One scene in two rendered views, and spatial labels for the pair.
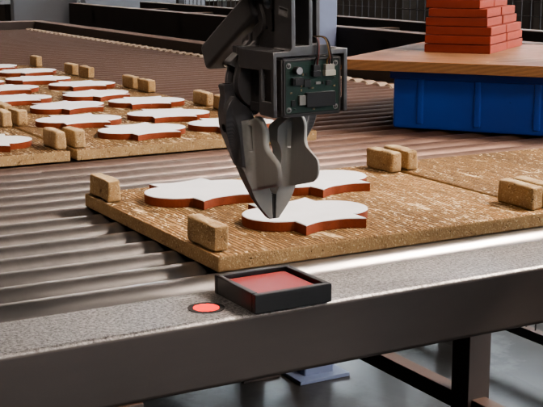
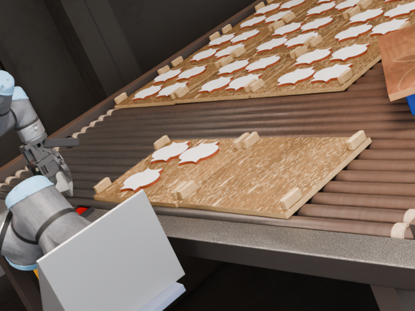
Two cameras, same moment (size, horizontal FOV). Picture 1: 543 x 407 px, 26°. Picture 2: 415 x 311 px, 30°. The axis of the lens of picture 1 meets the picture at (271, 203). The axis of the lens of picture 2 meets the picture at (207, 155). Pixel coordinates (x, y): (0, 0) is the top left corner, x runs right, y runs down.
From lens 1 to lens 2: 2.56 m
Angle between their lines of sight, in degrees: 80
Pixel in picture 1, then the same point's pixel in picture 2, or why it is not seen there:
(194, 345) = not seen: hidden behind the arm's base
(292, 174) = (65, 187)
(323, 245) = (113, 199)
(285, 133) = (61, 176)
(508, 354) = not seen: outside the picture
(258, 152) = (54, 181)
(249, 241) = (111, 190)
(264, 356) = not seen: hidden behind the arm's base
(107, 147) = (259, 93)
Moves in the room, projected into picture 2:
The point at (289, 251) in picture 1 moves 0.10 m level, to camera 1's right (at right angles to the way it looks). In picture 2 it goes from (107, 199) to (111, 209)
